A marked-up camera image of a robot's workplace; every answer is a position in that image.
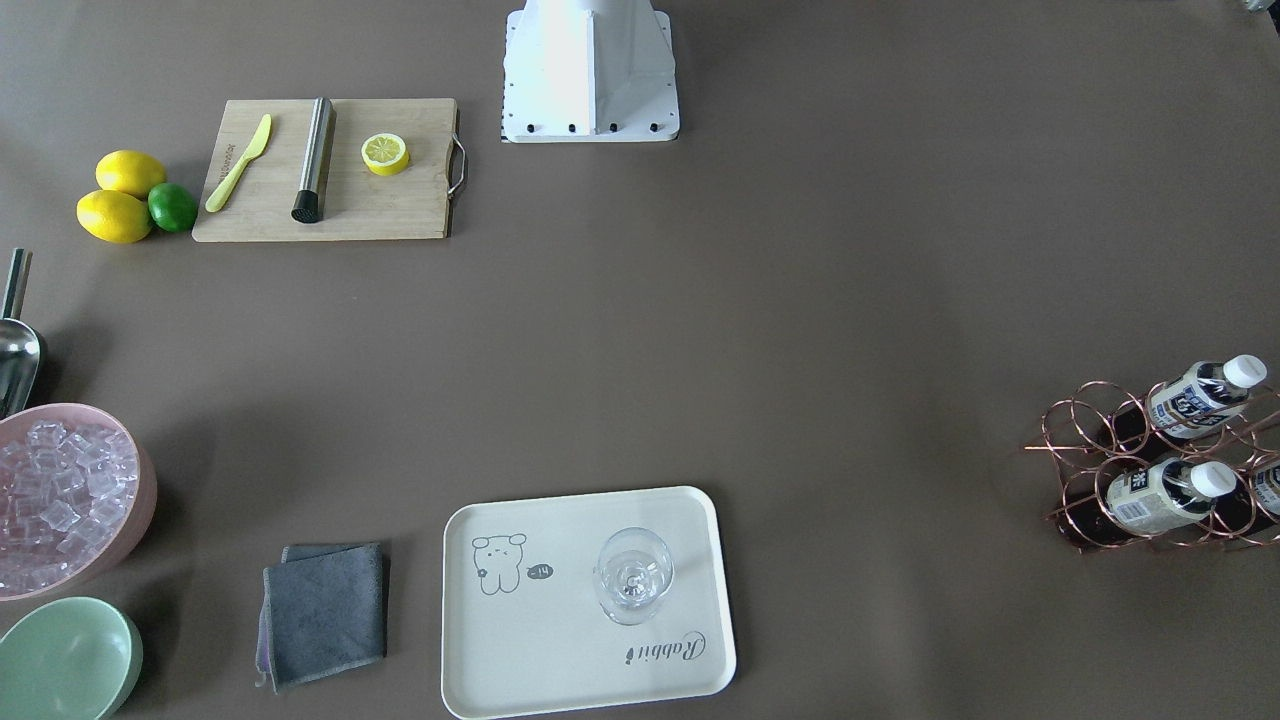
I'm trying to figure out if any copper wire bottle basket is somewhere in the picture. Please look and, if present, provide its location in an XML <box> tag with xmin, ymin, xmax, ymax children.
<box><xmin>1024</xmin><ymin>380</ymin><xmax>1277</xmax><ymax>555</ymax></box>

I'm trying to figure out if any tea bottle white cap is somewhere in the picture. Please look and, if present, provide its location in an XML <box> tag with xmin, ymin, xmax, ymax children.
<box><xmin>1055</xmin><ymin>457</ymin><xmax>1238</xmax><ymax>551</ymax></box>
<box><xmin>1094</xmin><ymin>354</ymin><xmax>1268</xmax><ymax>462</ymax></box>
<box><xmin>1215</xmin><ymin>459</ymin><xmax>1279</xmax><ymax>536</ymax></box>

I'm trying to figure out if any clear wine glass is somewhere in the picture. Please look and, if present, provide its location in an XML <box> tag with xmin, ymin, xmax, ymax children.
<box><xmin>591</xmin><ymin>527</ymin><xmax>676</xmax><ymax>626</ymax></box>

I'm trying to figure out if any bamboo cutting board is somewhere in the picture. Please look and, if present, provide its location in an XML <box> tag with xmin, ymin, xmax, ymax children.
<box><xmin>192</xmin><ymin>97</ymin><xmax>460</xmax><ymax>243</ymax></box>

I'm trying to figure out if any cream rabbit tray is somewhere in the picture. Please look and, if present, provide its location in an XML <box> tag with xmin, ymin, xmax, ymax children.
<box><xmin>442</xmin><ymin>486</ymin><xmax>737</xmax><ymax>719</ymax></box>

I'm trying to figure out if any half lemon slice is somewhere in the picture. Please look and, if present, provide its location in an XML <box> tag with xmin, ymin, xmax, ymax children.
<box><xmin>360</xmin><ymin>132</ymin><xmax>411</xmax><ymax>177</ymax></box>

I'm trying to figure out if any steel muddler black tip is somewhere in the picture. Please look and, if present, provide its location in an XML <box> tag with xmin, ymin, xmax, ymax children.
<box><xmin>291</xmin><ymin>97</ymin><xmax>335</xmax><ymax>224</ymax></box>

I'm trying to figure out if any grey folded cloth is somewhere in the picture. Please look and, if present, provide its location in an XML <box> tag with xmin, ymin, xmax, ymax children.
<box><xmin>256</xmin><ymin>542</ymin><xmax>387</xmax><ymax>694</ymax></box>

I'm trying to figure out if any yellow plastic knife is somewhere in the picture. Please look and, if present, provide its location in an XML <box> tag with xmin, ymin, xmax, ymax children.
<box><xmin>204</xmin><ymin>114</ymin><xmax>273</xmax><ymax>213</ymax></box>

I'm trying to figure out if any green lime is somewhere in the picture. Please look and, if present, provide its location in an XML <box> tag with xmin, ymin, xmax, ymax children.
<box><xmin>146</xmin><ymin>182</ymin><xmax>200</xmax><ymax>233</ymax></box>

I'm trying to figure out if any yellow lemon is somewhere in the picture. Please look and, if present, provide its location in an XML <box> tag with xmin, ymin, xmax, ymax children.
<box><xmin>76</xmin><ymin>190</ymin><xmax>154</xmax><ymax>243</ymax></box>
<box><xmin>95</xmin><ymin>149</ymin><xmax>168</xmax><ymax>200</ymax></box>

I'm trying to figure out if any pink bowl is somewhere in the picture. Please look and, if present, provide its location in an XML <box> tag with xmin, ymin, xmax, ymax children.
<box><xmin>1</xmin><ymin>404</ymin><xmax>157</xmax><ymax>602</ymax></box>

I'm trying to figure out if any clear ice cubes pile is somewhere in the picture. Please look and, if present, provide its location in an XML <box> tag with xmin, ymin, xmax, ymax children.
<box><xmin>1</xmin><ymin>419</ymin><xmax>140</xmax><ymax>598</ymax></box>

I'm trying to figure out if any steel ice scoop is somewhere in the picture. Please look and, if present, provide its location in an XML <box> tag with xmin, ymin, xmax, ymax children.
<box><xmin>1</xmin><ymin>249</ymin><xmax>45</xmax><ymax>419</ymax></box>

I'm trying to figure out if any green bowl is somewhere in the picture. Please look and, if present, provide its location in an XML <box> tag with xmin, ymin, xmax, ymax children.
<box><xmin>1</xmin><ymin>597</ymin><xmax>143</xmax><ymax>719</ymax></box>

